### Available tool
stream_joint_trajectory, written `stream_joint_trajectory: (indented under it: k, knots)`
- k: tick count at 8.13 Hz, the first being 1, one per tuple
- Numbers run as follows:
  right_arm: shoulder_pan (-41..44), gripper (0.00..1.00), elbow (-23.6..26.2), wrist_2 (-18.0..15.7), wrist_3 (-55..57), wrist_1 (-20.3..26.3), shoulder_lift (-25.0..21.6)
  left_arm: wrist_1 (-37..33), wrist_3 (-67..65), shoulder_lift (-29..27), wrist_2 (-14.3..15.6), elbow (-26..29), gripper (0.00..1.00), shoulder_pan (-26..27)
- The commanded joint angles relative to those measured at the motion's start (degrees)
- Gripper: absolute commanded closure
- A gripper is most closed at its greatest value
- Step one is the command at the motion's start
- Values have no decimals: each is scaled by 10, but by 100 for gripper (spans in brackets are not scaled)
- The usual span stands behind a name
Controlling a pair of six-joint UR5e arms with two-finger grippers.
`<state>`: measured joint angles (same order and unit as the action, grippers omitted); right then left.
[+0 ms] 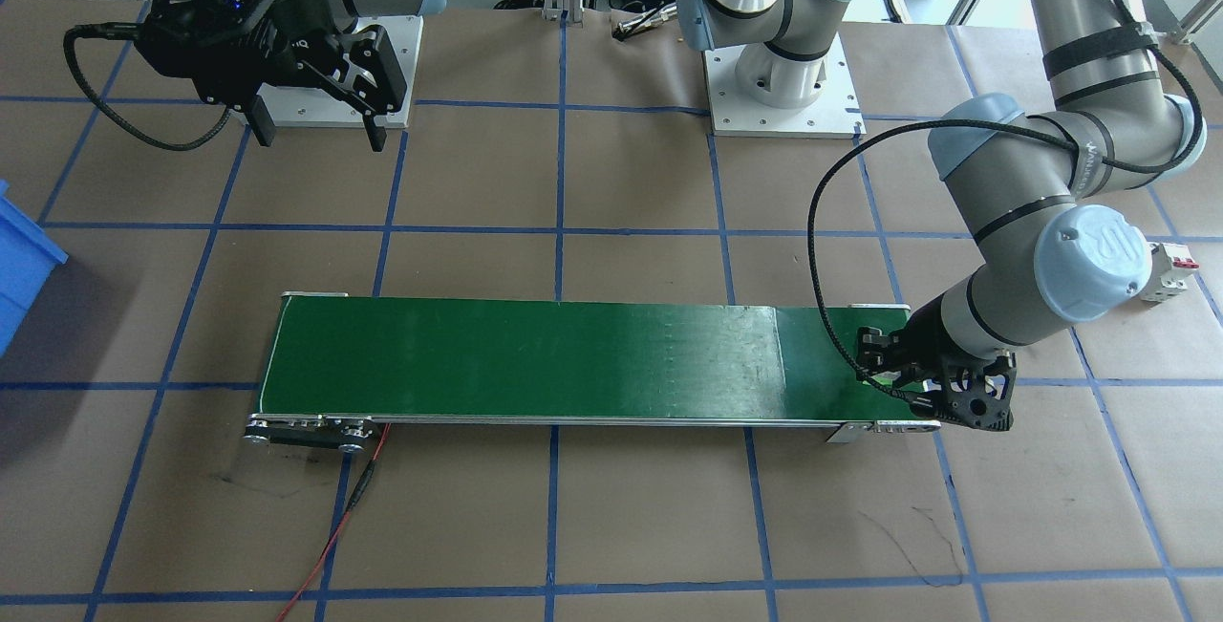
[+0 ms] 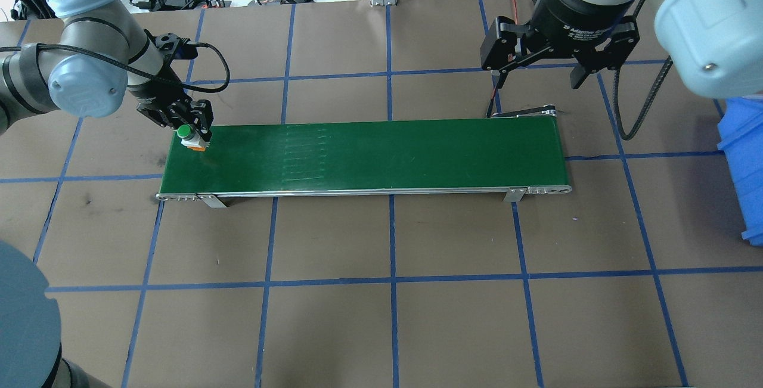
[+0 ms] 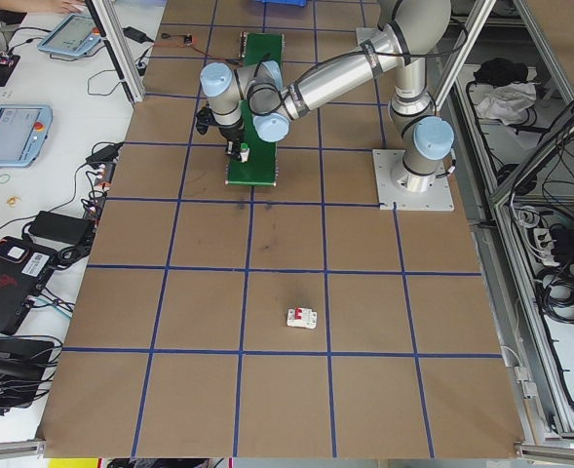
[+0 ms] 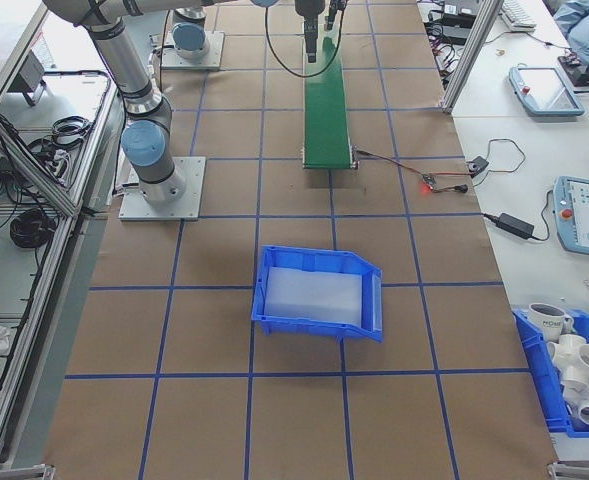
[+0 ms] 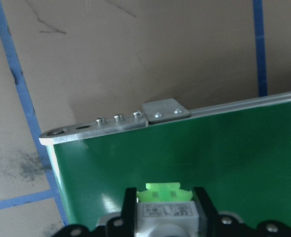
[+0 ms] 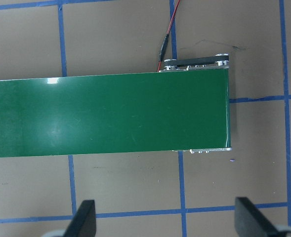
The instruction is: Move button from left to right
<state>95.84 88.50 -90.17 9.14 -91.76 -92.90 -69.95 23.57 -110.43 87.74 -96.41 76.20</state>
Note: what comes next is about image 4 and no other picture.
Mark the black power adapter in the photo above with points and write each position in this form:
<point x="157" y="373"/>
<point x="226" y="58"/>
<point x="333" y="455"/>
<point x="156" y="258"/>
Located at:
<point x="516" y="225"/>

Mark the aluminium profile post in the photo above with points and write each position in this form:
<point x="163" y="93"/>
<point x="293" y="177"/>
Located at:
<point x="466" y="55"/>

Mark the small circuit board red light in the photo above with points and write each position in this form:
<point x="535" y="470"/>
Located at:
<point x="428" y="180"/>

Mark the white square base plate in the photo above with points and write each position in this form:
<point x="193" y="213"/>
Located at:
<point x="191" y="180"/>
<point x="214" y="50"/>

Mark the upper teach pendant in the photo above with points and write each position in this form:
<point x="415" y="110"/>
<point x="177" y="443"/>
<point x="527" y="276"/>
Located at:
<point x="544" y="90"/>

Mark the grey box on stand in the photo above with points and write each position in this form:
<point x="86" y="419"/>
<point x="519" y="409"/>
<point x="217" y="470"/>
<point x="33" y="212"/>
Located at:
<point x="26" y="75"/>

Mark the black power supply with label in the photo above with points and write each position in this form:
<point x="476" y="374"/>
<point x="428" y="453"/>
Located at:
<point x="456" y="19"/>

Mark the metal v-shaped frame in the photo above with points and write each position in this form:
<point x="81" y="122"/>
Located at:
<point x="54" y="192"/>

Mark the small black box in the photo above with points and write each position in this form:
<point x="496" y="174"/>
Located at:
<point x="477" y="165"/>

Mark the white mug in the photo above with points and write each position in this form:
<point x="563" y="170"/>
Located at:
<point x="544" y="320"/>

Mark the blue plastic storage bin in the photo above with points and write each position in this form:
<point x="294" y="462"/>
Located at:
<point x="299" y="327"/>

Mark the blue bin with fittings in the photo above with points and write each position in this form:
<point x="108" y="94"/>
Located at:
<point x="536" y="370"/>

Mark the white foam block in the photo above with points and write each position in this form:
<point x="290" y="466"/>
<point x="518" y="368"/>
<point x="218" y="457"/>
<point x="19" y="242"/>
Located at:
<point x="314" y="295"/>

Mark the green conveyor belt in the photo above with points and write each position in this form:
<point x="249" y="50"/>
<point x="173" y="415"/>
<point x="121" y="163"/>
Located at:
<point x="326" y="125"/>

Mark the white pvc pipe fitting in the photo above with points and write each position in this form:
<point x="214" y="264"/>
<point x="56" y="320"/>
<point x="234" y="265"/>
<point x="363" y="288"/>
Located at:
<point x="586" y="405"/>
<point x="571" y="355"/>

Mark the flat black box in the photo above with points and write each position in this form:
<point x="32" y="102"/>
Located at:
<point x="454" y="35"/>

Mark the black barrel plug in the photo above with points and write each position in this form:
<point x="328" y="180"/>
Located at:
<point x="460" y="188"/>

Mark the white keyboard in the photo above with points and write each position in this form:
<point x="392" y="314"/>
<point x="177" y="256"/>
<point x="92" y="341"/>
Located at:
<point x="516" y="12"/>

